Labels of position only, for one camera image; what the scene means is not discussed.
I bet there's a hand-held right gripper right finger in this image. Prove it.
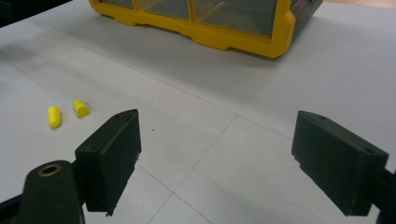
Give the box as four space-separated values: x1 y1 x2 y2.
290 110 389 217

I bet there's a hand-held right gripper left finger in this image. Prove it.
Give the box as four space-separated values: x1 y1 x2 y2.
74 108 142 217

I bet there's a yellow foam earplug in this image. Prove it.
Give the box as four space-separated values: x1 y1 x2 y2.
47 105 63 129
72 98 91 119

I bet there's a yellow organizer box with drawers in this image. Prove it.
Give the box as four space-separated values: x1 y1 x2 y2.
88 0 325 59

